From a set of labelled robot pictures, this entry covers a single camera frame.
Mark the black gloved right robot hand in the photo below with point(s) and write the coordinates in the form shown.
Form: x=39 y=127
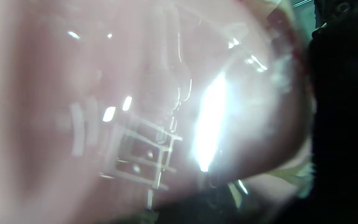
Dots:
x=343 y=124

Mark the clear airtight container white lid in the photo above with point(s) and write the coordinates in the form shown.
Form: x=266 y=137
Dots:
x=135 y=109

